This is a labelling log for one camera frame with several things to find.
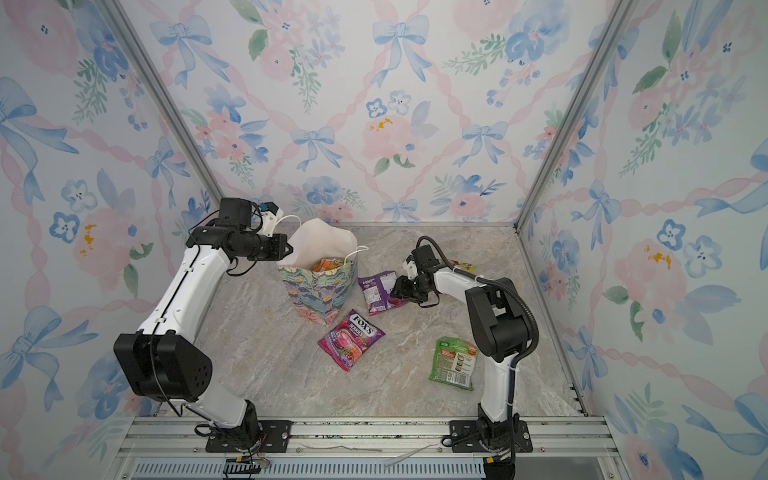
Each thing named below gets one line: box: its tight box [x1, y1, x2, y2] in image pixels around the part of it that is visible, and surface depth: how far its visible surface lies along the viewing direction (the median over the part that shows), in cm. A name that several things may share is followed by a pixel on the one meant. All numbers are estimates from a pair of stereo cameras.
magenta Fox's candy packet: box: [318, 309, 386, 372], surface depth 90 cm
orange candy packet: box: [312, 258, 340, 272], surface depth 92 cm
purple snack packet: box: [358, 271, 408, 316], surface depth 99 cm
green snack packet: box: [429, 336, 479, 391], surface depth 87 cm
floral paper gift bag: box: [277, 218, 358, 327], surface depth 86 cm
